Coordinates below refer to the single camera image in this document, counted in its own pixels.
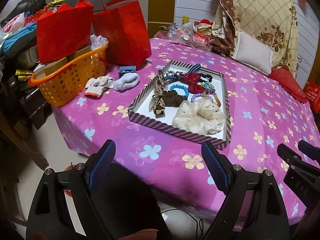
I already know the cream dotted scrunchie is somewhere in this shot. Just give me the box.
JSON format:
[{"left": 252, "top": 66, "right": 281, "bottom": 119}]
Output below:
[{"left": 172, "top": 98, "right": 227, "bottom": 135}]

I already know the orange crystal bead bracelet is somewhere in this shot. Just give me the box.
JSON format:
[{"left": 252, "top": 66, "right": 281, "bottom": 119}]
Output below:
[{"left": 211, "top": 93, "right": 222, "bottom": 108}]

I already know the purple bead bracelet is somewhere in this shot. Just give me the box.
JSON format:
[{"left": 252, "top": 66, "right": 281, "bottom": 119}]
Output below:
[{"left": 190, "top": 93, "right": 209, "bottom": 103}]

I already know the teal pink coil hair tie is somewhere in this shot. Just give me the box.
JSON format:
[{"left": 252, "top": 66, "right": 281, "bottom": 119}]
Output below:
[{"left": 199, "top": 81, "right": 217, "bottom": 93}]

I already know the leopard ribbon brown scrunchie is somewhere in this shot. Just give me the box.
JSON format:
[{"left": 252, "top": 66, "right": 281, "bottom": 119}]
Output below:
[{"left": 149, "top": 70, "right": 188, "bottom": 118}]

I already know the black scrunchie hair tie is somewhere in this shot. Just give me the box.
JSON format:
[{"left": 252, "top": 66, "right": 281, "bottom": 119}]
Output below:
[{"left": 198, "top": 73, "right": 214, "bottom": 83}]

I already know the blue bead bracelet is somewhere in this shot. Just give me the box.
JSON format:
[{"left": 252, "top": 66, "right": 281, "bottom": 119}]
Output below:
[{"left": 168, "top": 83, "right": 190, "bottom": 98}]

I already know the red satin bow clip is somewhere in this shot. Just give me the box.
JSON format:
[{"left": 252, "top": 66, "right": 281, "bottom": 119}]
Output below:
[{"left": 180, "top": 73, "right": 205, "bottom": 94}]

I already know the multicolour bead bracelet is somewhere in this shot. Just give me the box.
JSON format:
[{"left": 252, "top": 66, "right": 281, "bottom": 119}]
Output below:
[{"left": 164, "top": 69, "right": 183, "bottom": 81}]

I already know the blue striped strap wristwatch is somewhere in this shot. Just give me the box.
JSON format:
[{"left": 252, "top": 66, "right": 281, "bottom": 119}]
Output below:
[{"left": 185, "top": 64, "right": 201, "bottom": 75}]

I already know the beige knit glove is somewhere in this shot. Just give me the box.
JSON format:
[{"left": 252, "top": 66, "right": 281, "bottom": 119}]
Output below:
[{"left": 85, "top": 75, "right": 114, "bottom": 99}]

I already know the striped white tray box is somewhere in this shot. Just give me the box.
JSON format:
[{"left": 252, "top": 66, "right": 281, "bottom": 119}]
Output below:
[{"left": 128, "top": 61, "right": 231, "bottom": 150}]

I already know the red paper bag right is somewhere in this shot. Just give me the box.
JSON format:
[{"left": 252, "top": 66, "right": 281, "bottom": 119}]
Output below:
[{"left": 304, "top": 81, "right": 320, "bottom": 114}]

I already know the orange plastic basket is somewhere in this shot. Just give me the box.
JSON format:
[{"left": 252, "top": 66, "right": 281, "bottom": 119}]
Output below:
[{"left": 28, "top": 45, "right": 108, "bottom": 107}]

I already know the white rolled sock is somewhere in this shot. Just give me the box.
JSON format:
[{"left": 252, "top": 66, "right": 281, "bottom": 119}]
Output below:
[{"left": 113, "top": 73, "right": 140, "bottom": 92}]

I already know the blue square hair claw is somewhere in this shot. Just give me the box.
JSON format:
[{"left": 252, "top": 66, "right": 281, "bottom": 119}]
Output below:
[{"left": 118, "top": 66, "right": 136, "bottom": 78}]

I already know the red heart cushion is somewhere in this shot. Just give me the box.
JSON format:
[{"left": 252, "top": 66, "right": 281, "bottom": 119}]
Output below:
[{"left": 268, "top": 68, "right": 308, "bottom": 103}]

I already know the white small pillow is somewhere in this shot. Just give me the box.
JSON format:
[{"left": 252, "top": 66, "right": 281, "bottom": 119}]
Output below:
[{"left": 232, "top": 29, "right": 274, "bottom": 76}]

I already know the red gift bag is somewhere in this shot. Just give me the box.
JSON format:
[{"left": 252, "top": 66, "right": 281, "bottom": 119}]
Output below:
[
  {"left": 92, "top": 0, "right": 152, "bottom": 70},
  {"left": 36, "top": 0, "right": 94, "bottom": 64}
]

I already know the clear plastic bag pile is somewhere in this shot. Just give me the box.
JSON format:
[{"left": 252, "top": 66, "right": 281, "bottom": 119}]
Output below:
[{"left": 167, "top": 23, "right": 212, "bottom": 51}]

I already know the santa plush toy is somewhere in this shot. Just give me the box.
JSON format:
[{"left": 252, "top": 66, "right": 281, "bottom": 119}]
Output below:
[{"left": 194, "top": 19, "right": 214, "bottom": 36}]

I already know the floral beige quilt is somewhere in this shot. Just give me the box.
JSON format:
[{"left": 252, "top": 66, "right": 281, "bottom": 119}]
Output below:
[{"left": 213, "top": 0, "right": 298, "bottom": 76}]

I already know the black cable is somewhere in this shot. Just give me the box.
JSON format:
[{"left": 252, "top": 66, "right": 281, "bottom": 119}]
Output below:
[{"left": 159, "top": 208, "right": 205, "bottom": 240}]

